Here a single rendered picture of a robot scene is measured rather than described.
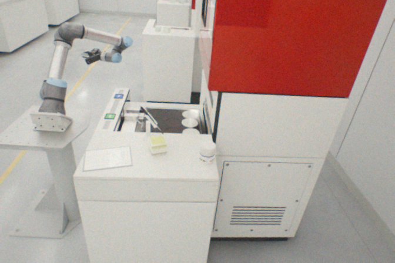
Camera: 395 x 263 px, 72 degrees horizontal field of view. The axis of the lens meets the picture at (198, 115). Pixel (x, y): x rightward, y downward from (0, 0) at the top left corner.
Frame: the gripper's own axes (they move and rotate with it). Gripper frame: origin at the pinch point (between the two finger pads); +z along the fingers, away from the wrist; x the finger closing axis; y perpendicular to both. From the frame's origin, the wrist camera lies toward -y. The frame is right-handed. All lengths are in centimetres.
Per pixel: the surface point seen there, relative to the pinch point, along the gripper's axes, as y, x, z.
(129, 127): -55, -6, -77
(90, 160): -92, 14, -87
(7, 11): 163, -52, 326
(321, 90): -19, 11, -179
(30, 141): -85, 2, -32
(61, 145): -81, -1, -49
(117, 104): -44, -1, -63
